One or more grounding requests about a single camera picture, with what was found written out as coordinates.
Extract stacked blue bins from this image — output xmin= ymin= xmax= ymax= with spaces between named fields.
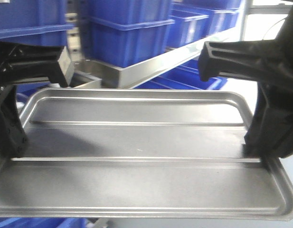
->
xmin=0 ymin=0 xmax=242 ymax=67

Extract steel rack shelf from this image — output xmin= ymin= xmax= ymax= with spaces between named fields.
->
xmin=72 ymin=26 xmax=246 ymax=89

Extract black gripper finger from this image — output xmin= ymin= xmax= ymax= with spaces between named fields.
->
xmin=0 ymin=85 xmax=28 ymax=157
xmin=198 ymin=40 xmax=293 ymax=83
xmin=0 ymin=46 xmax=75 ymax=87
xmin=244 ymin=83 xmax=293 ymax=158

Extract silver metal tray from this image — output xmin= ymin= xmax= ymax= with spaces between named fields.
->
xmin=0 ymin=88 xmax=293 ymax=220

